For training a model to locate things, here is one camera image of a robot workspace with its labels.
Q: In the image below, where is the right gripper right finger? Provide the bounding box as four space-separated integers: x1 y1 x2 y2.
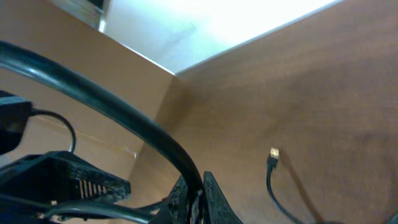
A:
203 171 243 224

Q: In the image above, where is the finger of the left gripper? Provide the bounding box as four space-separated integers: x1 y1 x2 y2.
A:
1 151 131 203

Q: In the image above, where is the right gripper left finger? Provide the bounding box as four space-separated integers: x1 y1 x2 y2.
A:
149 176 190 224

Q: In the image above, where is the black usb cable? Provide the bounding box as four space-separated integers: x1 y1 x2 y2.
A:
0 40 346 224

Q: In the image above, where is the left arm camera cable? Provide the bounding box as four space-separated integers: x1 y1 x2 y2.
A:
30 108 77 154

